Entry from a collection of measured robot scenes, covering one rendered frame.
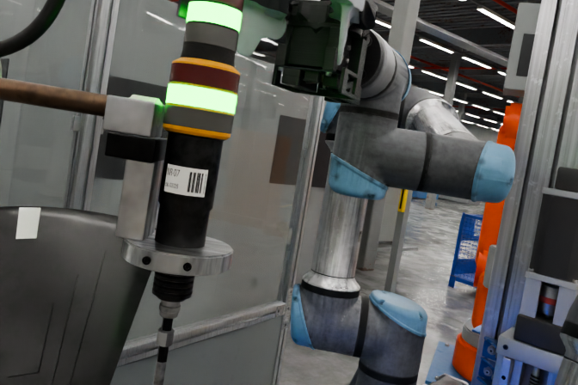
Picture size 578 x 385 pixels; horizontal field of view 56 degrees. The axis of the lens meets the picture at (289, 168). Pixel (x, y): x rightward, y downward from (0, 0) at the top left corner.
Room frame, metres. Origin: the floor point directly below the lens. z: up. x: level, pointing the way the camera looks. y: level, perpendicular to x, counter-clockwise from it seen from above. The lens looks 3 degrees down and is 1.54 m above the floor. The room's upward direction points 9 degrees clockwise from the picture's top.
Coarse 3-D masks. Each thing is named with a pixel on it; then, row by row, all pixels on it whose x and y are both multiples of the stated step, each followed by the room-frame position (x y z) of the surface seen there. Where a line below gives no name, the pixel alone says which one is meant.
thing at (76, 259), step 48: (0, 240) 0.45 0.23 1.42; (48, 240) 0.46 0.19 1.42; (96, 240) 0.47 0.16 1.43; (0, 288) 0.42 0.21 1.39; (48, 288) 0.43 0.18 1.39; (96, 288) 0.44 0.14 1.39; (144, 288) 0.46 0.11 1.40; (0, 336) 0.40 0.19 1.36; (48, 336) 0.40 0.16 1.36; (96, 336) 0.41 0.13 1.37; (0, 384) 0.38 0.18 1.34; (48, 384) 0.38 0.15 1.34; (96, 384) 0.39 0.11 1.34
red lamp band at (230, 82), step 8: (176, 64) 0.33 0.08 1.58; (184, 64) 0.33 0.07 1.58; (192, 64) 0.33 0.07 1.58; (176, 72) 0.33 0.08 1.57; (184, 72) 0.33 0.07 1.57; (192, 72) 0.33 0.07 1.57; (200, 72) 0.32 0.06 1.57; (208, 72) 0.33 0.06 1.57; (216, 72) 0.33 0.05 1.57; (224, 72) 0.33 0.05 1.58; (232, 72) 0.33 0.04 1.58; (176, 80) 0.33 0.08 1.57; (184, 80) 0.33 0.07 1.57; (192, 80) 0.32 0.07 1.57; (200, 80) 0.32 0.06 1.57; (208, 80) 0.33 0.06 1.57; (216, 80) 0.33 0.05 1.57; (224, 80) 0.33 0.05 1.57; (232, 80) 0.34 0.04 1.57; (224, 88) 0.33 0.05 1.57; (232, 88) 0.34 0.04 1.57
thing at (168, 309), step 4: (160, 304) 0.34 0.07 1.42; (164, 304) 0.34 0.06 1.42; (168, 304) 0.34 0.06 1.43; (172, 304) 0.34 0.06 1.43; (176, 304) 0.34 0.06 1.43; (180, 304) 0.35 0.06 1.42; (160, 308) 0.34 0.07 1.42; (164, 308) 0.34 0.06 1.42; (168, 308) 0.34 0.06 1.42; (172, 308) 0.34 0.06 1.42; (176, 308) 0.34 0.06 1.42; (180, 308) 0.35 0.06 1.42; (160, 312) 0.34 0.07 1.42; (164, 312) 0.34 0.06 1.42; (168, 312) 0.34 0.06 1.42; (172, 312) 0.34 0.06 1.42; (176, 312) 0.34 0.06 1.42; (164, 316) 0.34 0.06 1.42; (168, 316) 0.34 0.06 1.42; (172, 316) 0.34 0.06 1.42; (176, 316) 0.34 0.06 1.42
